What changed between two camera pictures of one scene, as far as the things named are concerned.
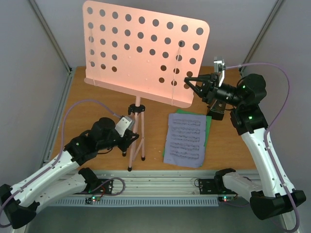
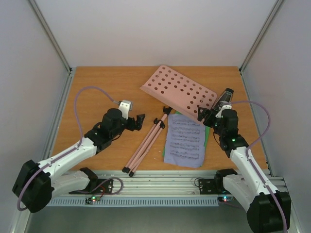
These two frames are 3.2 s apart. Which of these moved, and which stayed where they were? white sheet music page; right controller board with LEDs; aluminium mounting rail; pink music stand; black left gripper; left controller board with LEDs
Moved: pink music stand; black left gripper
Stayed: right controller board with LEDs; white sheet music page; aluminium mounting rail; left controller board with LEDs
